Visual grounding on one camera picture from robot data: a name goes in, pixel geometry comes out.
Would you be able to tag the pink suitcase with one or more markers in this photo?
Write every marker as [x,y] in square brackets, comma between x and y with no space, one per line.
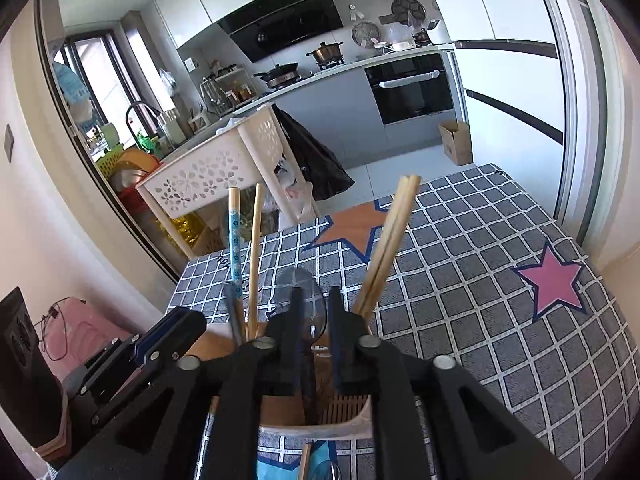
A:
[71,332]

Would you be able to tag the black built-in oven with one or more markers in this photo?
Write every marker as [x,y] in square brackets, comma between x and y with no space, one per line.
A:
[410,88]

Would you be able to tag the black wok pan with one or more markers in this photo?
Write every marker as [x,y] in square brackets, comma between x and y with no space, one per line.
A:
[279,76]

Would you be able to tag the plain wooden chopstick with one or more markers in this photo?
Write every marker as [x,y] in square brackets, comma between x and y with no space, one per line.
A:
[254,262]

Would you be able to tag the white perforated plastic chair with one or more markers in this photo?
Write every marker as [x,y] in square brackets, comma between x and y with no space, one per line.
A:
[244,155]

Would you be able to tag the white refrigerator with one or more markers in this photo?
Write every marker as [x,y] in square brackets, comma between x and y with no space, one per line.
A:
[512,82]

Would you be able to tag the wooden chopstick pair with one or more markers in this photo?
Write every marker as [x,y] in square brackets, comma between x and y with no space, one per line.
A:
[380,248]
[398,233]

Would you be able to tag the black handled steel spoon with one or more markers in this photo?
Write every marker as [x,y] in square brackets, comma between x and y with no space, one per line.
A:
[235,312]

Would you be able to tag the cardboard box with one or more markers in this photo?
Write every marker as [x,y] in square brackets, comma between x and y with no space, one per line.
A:
[456,141]

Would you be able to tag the beige plastic utensil holder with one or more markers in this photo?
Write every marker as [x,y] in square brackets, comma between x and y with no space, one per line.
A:
[339,418]

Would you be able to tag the copper cooking pot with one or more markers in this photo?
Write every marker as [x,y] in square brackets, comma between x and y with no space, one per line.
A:
[327,55]

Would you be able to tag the blue patterned chopstick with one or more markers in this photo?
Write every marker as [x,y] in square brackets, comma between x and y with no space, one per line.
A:
[235,241]

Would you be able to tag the black range hood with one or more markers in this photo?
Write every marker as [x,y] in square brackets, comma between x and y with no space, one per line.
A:
[264,27]

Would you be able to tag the grey checked tablecloth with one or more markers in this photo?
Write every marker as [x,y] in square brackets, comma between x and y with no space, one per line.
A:
[571,376]

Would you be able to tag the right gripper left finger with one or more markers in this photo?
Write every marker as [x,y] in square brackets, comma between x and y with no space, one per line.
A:
[185,418]

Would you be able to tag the black jacket on chair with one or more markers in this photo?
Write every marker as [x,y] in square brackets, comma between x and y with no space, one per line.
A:
[317,163]

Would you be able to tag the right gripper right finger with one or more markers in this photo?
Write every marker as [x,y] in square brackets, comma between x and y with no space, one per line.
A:
[430,418]

